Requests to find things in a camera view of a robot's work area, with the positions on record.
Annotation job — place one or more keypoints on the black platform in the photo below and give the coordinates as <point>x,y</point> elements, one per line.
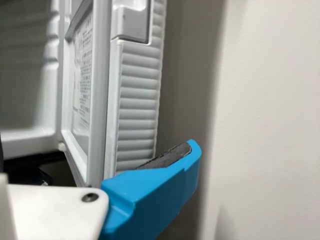
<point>30,163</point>

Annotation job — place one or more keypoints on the incubator door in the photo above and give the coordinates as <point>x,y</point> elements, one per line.
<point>138,100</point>

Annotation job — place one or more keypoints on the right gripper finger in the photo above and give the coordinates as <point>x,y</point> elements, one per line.
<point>155,195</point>

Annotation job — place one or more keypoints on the white incubator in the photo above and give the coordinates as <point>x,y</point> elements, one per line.
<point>27,75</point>

